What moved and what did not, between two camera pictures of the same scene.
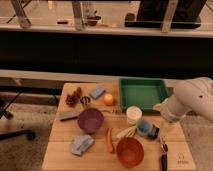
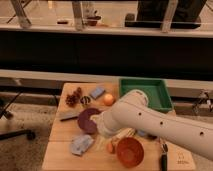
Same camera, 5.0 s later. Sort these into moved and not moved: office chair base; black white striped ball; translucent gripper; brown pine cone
Moved: translucent gripper
Not moved: black white striped ball; brown pine cone; office chair base
